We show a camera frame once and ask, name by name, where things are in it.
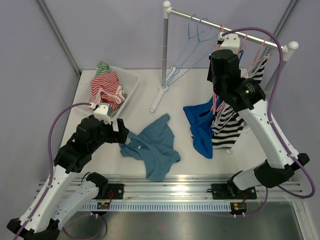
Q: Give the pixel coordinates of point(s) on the green white striped tank top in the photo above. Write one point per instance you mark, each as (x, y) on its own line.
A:
(102, 68)

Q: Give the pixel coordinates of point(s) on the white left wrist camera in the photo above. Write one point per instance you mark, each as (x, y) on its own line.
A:
(102, 112)

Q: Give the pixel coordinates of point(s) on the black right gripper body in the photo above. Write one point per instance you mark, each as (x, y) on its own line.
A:
(211, 77)

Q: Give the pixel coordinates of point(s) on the grey blue tank top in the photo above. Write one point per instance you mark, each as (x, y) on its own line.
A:
(154, 145)

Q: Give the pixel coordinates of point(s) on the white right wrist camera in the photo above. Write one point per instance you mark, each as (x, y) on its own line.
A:
(228, 42)

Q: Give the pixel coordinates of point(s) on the metal corner frame post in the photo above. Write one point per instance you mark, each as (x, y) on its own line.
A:
(58, 35)

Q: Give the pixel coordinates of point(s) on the metal clothes rack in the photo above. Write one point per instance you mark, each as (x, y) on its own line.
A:
(193, 88)

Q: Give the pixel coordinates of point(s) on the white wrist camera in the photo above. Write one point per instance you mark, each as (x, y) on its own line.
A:
(228, 42)
(102, 112)

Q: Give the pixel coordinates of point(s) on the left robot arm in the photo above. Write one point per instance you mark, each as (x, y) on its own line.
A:
(47, 216)

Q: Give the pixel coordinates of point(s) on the white slotted cable duct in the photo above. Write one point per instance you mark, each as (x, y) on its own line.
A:
(119, 206)

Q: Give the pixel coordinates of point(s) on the red white striped tank top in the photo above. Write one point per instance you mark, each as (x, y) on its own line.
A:
(106, 88)

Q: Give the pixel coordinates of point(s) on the white plastic perforated basket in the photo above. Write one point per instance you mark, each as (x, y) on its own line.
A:
(130, 82)

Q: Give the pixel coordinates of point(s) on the light blue wire hanger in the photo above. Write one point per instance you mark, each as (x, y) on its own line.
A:
(200, 36)

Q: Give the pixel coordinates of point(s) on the bright blue tank top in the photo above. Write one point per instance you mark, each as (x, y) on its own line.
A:
(201, 125)

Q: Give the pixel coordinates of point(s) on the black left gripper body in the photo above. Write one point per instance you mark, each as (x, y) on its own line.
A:
(110, 136)

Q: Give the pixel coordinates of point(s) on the black white striped tank top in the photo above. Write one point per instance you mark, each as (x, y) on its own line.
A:
(235, 92)

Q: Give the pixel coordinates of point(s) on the aluminium mounting rail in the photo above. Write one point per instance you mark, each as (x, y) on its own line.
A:
(183, 188)

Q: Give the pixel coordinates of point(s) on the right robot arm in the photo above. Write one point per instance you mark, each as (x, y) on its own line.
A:
(282, 160)

